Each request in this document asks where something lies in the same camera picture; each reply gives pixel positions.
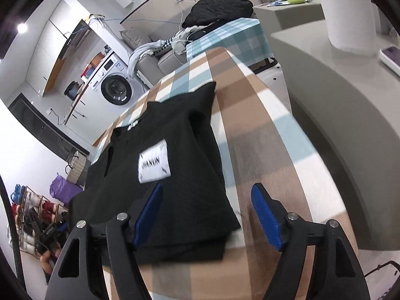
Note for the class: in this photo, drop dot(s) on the beige side cabinet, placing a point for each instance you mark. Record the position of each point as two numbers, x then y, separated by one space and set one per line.
290 15

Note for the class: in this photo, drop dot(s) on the purple phone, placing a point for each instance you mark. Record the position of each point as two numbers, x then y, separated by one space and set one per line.
390 57

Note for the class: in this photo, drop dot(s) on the black quilted jacket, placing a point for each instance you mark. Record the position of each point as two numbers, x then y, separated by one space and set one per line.
215 9

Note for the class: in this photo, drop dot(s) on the purple bag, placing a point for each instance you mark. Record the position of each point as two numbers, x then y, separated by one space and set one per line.
64 190

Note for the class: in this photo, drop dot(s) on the shoe rack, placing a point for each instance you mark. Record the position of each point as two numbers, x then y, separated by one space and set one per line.
31 215

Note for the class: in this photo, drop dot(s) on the white grey blanket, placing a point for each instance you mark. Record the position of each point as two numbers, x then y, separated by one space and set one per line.
143 56

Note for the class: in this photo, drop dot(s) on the woven laundry basket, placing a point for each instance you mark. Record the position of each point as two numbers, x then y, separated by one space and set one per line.
76 167

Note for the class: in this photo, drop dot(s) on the ceiling light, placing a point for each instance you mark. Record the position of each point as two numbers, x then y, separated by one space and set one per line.
22 28

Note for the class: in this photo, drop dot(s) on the brown white checkered tablecloth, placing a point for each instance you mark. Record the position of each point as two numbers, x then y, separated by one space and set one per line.
250 131

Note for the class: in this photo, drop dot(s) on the person's left hand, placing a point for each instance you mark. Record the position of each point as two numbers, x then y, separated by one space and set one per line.
49 261

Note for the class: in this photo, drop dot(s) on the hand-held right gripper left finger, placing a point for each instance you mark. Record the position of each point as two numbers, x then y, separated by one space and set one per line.
148 215

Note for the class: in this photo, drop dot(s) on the grey sofa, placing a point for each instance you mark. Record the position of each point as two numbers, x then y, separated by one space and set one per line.
165 59

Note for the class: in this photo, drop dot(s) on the dark door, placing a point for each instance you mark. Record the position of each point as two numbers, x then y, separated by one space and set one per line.
40 125

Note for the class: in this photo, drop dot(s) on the white kitchen base cabinet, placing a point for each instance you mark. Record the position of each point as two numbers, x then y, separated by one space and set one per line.
84 115

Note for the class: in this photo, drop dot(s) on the white wall cabinet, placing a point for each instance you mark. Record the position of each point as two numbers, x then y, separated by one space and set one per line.
50 43

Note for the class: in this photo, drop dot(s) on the blue checkered tablecloth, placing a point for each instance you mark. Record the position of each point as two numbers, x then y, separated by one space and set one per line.
231 40

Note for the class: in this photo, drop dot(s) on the light grey clothes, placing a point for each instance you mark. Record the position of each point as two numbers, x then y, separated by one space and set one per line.
181 39

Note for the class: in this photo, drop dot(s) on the beige curved desk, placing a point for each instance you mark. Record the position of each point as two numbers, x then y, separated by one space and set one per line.
343 100

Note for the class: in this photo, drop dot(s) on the grey cushion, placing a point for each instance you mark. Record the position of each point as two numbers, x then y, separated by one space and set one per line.
132 39

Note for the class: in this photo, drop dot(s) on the white paper towel roll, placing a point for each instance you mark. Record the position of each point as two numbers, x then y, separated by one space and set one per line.
347 15

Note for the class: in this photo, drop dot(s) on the white washing machine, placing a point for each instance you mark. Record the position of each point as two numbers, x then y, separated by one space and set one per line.
115 89

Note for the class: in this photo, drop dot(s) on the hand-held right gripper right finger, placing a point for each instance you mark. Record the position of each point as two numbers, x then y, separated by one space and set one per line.
265 218

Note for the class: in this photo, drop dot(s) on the black knit sweater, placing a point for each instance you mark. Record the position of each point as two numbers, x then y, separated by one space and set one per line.
187 137

